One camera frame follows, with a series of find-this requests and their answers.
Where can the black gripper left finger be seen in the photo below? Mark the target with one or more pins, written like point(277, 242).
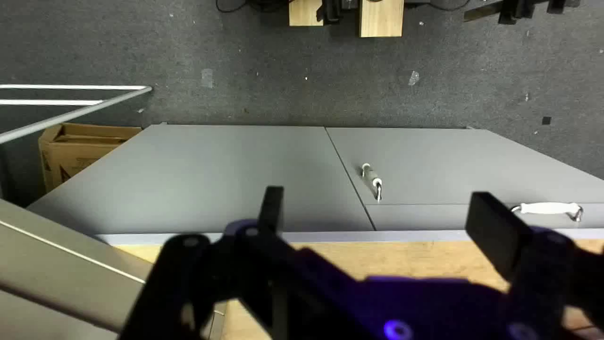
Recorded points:
point(270, 210)

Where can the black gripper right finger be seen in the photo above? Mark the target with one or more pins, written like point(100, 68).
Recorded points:
point(496, 233)

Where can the grey under-table cabinet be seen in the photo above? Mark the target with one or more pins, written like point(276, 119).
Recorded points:
point(198, 178)

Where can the wooden block on floor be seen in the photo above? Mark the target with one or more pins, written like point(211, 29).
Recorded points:
point(302, 14)

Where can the brown cardboard box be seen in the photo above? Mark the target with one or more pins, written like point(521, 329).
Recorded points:
point(70, 148)

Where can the white cabinet drawer handle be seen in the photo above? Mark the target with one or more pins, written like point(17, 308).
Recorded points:
point(570, 210)

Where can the silver cabinet door handle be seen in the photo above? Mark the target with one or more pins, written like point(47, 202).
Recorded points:
point(370, 176)

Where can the silver metal rail frame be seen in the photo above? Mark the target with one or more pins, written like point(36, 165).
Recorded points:
point(72, 108)

